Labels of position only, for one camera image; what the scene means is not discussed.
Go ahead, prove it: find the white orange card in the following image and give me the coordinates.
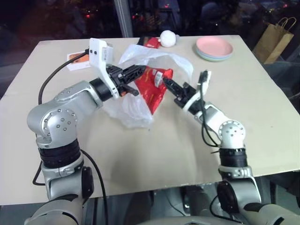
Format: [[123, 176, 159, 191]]
[[66, 50, 91, 71]]

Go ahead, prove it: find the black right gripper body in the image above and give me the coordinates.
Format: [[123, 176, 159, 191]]
[[174, 82, 197, 107]]

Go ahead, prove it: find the clear plastic bag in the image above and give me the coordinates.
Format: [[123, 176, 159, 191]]
[[104, 44, 194, 129]]

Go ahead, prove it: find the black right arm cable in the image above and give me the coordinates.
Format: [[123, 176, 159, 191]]
[[198, 70, 222, 156]]

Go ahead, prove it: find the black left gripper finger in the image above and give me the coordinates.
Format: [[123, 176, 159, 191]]
[[121, 83, 140, 97], [121, 65, 148, 84]]

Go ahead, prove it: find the pale green plate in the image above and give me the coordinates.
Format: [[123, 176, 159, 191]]
[[193, 45, 233, 63]]

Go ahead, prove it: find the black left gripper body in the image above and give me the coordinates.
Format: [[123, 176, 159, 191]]
[[106, 65, 126, 95]]

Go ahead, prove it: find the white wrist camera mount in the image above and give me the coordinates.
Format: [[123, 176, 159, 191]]
[[89, 38, 120, 99], [182, 70, 213, 111]]

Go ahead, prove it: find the grey metal pole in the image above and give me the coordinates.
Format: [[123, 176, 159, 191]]
[[115, 0, 134, 38]]

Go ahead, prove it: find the small red packet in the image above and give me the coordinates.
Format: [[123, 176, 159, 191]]
[[137, 37, 161, 49]]

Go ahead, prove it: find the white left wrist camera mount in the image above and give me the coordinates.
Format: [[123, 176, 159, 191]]
[[89, 38, 120, 99]]

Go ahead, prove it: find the brown paper bag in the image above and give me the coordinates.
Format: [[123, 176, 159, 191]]
[[253, 17, 297, 65]]

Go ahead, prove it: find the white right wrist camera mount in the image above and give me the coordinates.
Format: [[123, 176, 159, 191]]
[[182, 70, 213, 111]]

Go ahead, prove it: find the red snack bag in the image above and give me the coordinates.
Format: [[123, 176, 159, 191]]
[[134, 66, 174, 116]]

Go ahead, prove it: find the white plush ball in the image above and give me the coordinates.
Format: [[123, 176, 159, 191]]
[[159, 30, 180, 48]]

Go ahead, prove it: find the pink plate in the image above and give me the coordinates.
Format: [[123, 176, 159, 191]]
[[196, 37, 234, 57]]

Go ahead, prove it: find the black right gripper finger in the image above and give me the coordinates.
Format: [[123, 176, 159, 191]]
[[163, 78, 186, 92], [166, 85, 183, 99]]

